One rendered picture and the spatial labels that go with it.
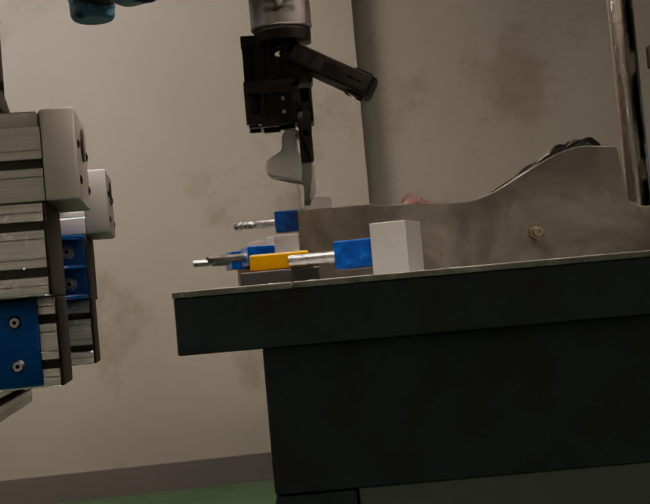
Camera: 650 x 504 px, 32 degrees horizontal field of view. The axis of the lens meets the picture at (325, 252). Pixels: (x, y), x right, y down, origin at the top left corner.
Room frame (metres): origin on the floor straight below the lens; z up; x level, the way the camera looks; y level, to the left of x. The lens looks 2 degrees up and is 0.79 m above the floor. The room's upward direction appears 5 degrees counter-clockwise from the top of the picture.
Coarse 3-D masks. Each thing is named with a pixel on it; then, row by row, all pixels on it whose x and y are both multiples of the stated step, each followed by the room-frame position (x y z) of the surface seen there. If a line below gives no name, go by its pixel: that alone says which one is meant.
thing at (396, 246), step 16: (384, 224) 1.07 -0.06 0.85; (400, 224) 1.06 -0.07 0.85; (416, 224) 1.09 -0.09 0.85; (352, 240) 1.08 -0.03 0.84; (368, 240) 1.08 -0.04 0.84; (384, 240) 1.07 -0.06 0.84; (400, 240) 1.06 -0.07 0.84; (416, 240) 1.09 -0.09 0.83; (304, 256) 1.12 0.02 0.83; (320, 256) 1.11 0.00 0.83; (336, 256) 1.09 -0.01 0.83; (352, 256) 1.08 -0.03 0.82; (368, 256) 1.08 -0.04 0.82; (384, 256) 1.07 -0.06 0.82; (400, 256) 1.06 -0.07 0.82; (416, 256) 1.08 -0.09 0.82; (384, 272) 1.07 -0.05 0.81
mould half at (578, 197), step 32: (544, 160) 1.30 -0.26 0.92; (576, 160) 1.30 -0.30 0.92; (608, 160) 1.30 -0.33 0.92; (512, 192) 1.30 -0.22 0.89; (544, 192) 1.30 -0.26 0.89; (576, 192) 1.30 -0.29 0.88; (608, 192) 1.30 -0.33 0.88; (320, 224) 1.29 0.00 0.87; (352, 224) 1.29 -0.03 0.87; (448, 224) 1.30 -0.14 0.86; (480, 224) 1.30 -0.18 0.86; (512, 224) 1.30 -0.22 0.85; (544, 224) 1.30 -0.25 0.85; (576, 224) 1.30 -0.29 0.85; (608, 224) 1.30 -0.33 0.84; (640, 224) 1.30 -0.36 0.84; (448, 256) 1.30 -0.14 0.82; (480, 256) 1.30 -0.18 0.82; (512, 256) 1.30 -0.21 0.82; (544, 256) 1.30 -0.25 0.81; (576, 256) 1.30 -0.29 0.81
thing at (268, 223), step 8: (304, 200) 1.46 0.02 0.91; (312, 200) 1.46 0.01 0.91; (320, 200) 1.46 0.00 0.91; (328, 200) 1.46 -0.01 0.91; (312, 208) 1.46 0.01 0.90; (280, 216) 1.46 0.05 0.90; (288, 216) 1.46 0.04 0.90; (296, 216) 1.46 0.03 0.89; (240, 224) 1.48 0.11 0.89; (248, 224) 1.48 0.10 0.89; (256, 224) 1.48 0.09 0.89; (264, 224) 1.48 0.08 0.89; (272, 224) 1.48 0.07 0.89; (280, 224) 1.46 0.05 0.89; (288, 224) 1.46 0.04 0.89; (296, 224) 1.46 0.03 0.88; (280, 232) 1.47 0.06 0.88; (288, 232) 1.48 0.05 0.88; (296, 232) 1.50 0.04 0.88
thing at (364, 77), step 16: (304, 48) 1.35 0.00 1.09; (304, 64) 1.35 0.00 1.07; (320, 64) 1.35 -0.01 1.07; (336, 64) 1.35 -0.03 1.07; (320, 80) 1.39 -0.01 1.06; (336, 80) 1.35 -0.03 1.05; (352, 80) 1.35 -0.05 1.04; (368, 80) 1.36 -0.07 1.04; (352, 96) 1.37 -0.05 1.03; (368, 96) 1.36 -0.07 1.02
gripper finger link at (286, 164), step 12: (288, 132) 1.35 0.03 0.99; (288, 144) 1.36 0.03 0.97; (276, 156) 1.36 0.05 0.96; (288, 156) 1.36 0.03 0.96; (300, 156) 1.35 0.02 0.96; (276, 168) 1.36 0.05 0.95; (288, 168) 1.36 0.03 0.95; (300, 168) 1.35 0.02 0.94; (312, 168) 1.35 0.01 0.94; (300, 180) 1.36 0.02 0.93; (312, 180) 1.36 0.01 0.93; (312, 192) 1.37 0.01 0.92
